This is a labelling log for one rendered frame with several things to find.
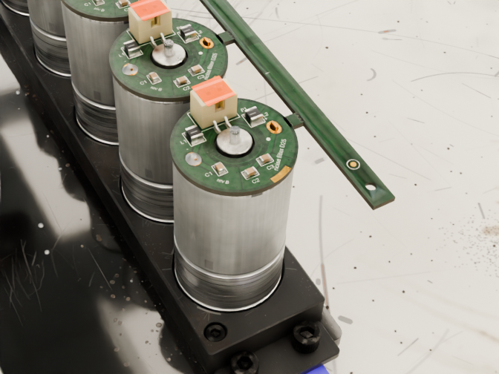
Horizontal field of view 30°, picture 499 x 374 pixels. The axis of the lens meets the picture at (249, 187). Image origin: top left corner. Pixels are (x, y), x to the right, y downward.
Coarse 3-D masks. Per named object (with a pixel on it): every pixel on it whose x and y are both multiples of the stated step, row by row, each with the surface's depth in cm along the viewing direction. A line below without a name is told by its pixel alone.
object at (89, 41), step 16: (64, 16) 21; (80, 16) 21; (80, 32) 21; (96, 32) 21; (112, 32) 21; (80, 48) 21; (96, 48) 21; (80, 64) 22; (96, 64) 22; (80, 80) 22; (96, 80) 22; (112, 80) 22; (80, 96) 23; (96, 96) 22; (112, 96) 22; (80, 112) 23; (96, 112) 23; (112, 112) 23; (80, 128) 24; (96, 128) 23; (112, 128) 23; (112, 144) 24
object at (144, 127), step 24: (120, 96) 20; (120, 120) 20; (144, 120) 20; (168, 120) 19; (120, 144) 21; (144, 144) 20; (168, 144) 20; (120, 168) 22; (144, 168) 21; (168, 168) 21; (144, 192) 21; (168, 192) 21; (144, 216) 22; (168, 216) 22
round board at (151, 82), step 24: (192, 24) 20; (120, 48) 20; (144, 48) 20; (192, 48) 20; (216, 48) 20; (120, 72) 19; (144, 72) 19; (168, 72) 19; (192, 72) 19; (216, 72) 19; (144, 96) 19; (168, 96) 19
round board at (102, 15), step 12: (72, 0) 21; (84, 0) 21; (96, 0) 21; (108, 0) 21; (120, 0) 21; (132, 0) 21; (84, 12) 20; (96, 12) 20; (108, 12) 20; (120, 12) 20
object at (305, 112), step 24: (216, 0) 21; (240, 24) 20; (240, 48) 20; (264, 48) 20; (264, 72) 19; (288, 72) 19; (288, 96) 19; (288, 120) 19; (312, 120) 19; (336, 144) 18; (360, 168) 18; (360, 192) 18; (384, 192) 17
